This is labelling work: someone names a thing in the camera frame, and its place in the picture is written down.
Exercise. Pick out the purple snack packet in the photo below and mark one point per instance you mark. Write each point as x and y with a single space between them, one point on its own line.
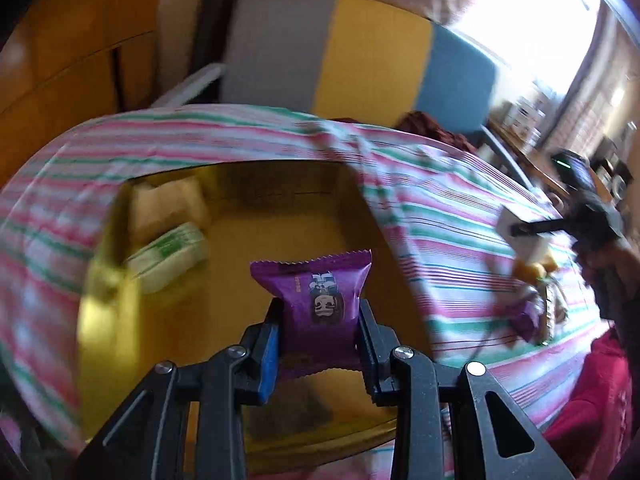
320 305

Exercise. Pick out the white small packet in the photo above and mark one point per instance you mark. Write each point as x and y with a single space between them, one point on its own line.
530 245

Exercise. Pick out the striped bedsheet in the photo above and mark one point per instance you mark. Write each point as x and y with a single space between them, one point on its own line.
450 220

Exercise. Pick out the dark red cloth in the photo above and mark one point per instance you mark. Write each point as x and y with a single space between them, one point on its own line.
435 127

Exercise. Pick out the cardboard box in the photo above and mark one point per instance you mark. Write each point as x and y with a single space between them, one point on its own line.
300 220

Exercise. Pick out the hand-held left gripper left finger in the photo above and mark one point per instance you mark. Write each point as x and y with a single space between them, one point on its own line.
269 351

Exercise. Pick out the white carton box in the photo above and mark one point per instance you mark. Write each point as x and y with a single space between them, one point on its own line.
522 115

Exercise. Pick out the wooden side table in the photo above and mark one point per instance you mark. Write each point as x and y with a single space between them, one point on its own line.
537 160

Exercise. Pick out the red garment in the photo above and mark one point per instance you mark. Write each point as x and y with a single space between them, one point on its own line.
595 400

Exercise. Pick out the white and green packet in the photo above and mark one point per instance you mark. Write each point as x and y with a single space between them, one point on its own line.
170 257

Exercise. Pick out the grey yellow blue sofa chair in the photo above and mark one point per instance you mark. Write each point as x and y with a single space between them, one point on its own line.
375 60

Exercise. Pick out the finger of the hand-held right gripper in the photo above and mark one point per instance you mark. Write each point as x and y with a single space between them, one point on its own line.
540 227

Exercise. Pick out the beige packet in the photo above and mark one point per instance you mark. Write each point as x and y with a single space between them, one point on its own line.
167 205

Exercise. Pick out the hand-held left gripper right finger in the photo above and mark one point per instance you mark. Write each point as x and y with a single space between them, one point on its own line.
369 355

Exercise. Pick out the small purple packet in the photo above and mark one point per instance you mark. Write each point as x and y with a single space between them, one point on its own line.
525 320

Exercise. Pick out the pile of snacks on table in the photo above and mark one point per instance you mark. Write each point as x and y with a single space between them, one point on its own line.
542 270

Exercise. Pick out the wooden cabinet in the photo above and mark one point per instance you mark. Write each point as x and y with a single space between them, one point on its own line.
65 50

